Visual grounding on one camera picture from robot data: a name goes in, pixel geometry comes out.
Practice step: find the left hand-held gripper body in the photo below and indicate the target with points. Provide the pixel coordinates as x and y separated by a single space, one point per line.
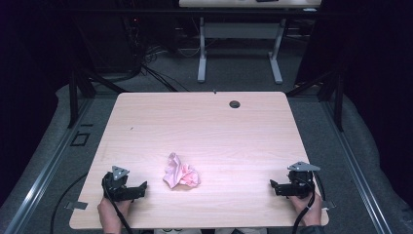
117 189

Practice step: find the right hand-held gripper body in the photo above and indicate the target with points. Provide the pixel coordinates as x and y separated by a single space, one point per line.
298 185

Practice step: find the person's left hand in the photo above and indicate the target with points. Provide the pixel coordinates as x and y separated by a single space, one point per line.
112 214

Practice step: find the black metal frame stand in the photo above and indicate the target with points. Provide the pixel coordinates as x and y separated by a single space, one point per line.
324 94
81 91

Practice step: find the pink cloth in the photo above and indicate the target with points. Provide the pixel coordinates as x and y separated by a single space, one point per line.
179 174

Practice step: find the person's right hand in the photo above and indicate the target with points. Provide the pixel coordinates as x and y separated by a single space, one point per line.
308 211

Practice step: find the white background desk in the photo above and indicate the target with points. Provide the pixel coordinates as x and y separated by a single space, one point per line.
242 29

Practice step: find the aluminium floor rail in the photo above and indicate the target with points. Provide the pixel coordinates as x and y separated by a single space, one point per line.
354 169
42 175

